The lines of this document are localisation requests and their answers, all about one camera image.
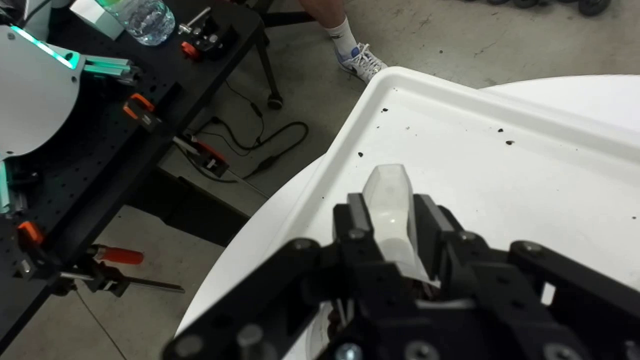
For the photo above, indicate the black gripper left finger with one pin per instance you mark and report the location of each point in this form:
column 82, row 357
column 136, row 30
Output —
column 365, row 273

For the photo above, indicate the black robot workbench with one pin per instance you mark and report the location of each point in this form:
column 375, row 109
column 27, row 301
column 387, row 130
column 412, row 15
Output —
column 100, row 161

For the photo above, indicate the white sneaker foot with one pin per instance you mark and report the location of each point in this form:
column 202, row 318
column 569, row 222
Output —
column 353, row 57

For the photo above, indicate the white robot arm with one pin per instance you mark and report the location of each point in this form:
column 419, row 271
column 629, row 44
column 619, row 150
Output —
column 39, row 95

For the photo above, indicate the white plastic tray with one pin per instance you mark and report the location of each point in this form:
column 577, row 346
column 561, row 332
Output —
column 553, row 161

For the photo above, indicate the red handled clamp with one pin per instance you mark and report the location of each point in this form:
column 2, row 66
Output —
column 97, row 269

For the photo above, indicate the plastic water bottle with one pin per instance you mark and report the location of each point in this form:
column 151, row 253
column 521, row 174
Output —
column 148, row 20

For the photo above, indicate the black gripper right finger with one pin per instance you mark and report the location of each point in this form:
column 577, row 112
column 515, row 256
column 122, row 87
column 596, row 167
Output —
column 446, row 251

